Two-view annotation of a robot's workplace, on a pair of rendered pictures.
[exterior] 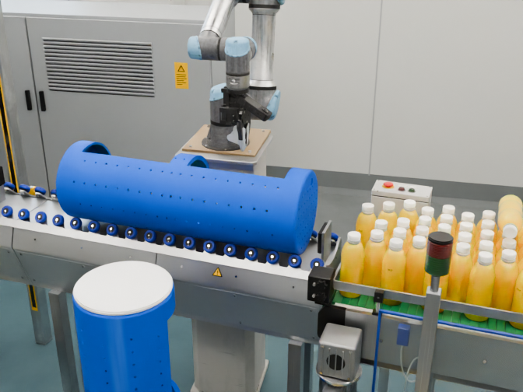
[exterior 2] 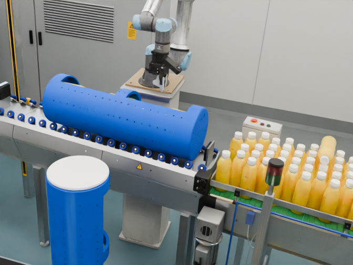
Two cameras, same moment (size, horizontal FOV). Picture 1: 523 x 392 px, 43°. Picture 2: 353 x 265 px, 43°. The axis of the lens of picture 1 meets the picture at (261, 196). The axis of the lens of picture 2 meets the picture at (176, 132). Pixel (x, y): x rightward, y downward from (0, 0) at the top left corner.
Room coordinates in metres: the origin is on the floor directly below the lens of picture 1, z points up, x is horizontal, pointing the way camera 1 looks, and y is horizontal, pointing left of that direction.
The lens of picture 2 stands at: (-0.09, -0.07, 2.18)
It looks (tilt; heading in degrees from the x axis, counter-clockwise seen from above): 28 degrees down; 1
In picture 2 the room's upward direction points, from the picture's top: 5 degrees clockwise
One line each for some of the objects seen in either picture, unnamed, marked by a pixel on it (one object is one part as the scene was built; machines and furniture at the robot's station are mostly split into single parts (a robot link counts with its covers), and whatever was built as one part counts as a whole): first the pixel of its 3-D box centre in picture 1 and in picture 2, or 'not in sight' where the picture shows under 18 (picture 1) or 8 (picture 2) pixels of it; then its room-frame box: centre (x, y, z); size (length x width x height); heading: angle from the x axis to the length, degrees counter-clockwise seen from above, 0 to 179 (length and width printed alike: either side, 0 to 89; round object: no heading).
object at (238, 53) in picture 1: (237, 56); (163, 31); (2.07, 0.07, 1.59); 0.09 x 0.08 x 0.11; 170
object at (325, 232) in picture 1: (324, 243); (208, 154); (1.96, -0.21, 0.99); 0.10 x 0.02 x 0.12; 161
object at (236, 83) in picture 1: (237, 81); (162, 47); (2.06, 0.08, 1.51); 0.08 x 0.08 x 0.05
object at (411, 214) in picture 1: (406, 231); (262, 151); (2.03, -0.50, 1.00); 0.07 x 0.07 x 0.19
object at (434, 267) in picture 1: (437, 261); (273, 176); (1.50, -0.45, 1.18); 0.06 x 0.06 x 0.05
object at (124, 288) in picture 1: (123, 286); (78, 172); (1.62, 0.39, 1.03); 0.28 x 0.28 x 0.01
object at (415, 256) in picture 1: (415, 271); (263, 179); (1.77, -0.47, 1.00); 0.07 x 0.07 x 0.19
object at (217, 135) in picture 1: (225, 130); (154, 74); (2.48, 0.14, 1.21); 0.15 x 0.15 x 0.10
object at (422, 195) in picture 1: (401, 201); (261, 131); (2.17, -0.50, 1.05); 0.20 x 0.10 x 0.10; 71
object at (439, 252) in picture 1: (439, 246); (275, 167); (1.50, -0.45, 1.23); 0.06 x 0.06 x 0.04
